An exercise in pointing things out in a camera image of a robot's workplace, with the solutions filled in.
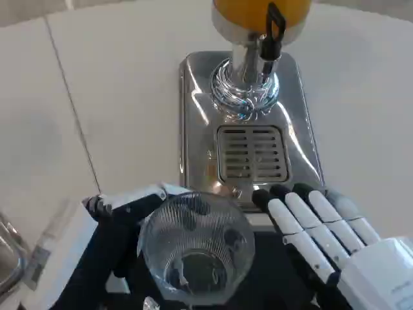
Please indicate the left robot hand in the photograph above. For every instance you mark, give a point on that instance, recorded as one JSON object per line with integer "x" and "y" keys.
{"x": 119, "y": 223}

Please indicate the clear acrylic sign stand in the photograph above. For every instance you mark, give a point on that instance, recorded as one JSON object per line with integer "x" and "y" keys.
{"x": 51, "y": 245}

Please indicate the steel dispenser base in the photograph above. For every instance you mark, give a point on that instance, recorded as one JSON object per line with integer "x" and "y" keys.
{"x": 9, "y": 248}

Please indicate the steel drip tray grid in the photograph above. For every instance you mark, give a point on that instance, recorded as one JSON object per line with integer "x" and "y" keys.
{"x": 252, "y": 152}

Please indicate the clear ribbed glass cup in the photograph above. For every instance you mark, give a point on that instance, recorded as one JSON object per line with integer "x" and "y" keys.
{"x": 197, "y": 245}

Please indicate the steel drink dispenser orange juice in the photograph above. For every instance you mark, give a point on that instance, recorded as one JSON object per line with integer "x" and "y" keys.
{"x": 200, "y": 135}

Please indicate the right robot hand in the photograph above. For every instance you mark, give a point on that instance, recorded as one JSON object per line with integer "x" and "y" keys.
{"x": 326, "y": 239}

